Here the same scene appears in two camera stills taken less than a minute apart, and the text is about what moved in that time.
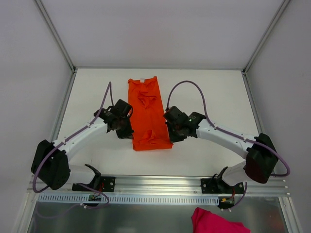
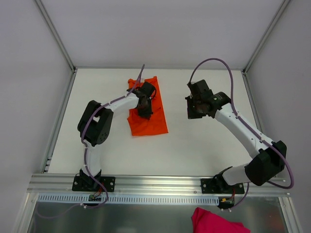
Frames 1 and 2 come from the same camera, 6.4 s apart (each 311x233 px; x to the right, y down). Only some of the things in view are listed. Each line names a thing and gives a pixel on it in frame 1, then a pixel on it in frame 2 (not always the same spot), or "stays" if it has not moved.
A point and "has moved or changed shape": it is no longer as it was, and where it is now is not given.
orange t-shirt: [147, 111] has moved or changed shape
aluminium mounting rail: [134, 186] stays
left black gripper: [125, 131] → [145, 111]
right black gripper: [175, 134] → [192, 109]
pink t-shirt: [204, 221] stays
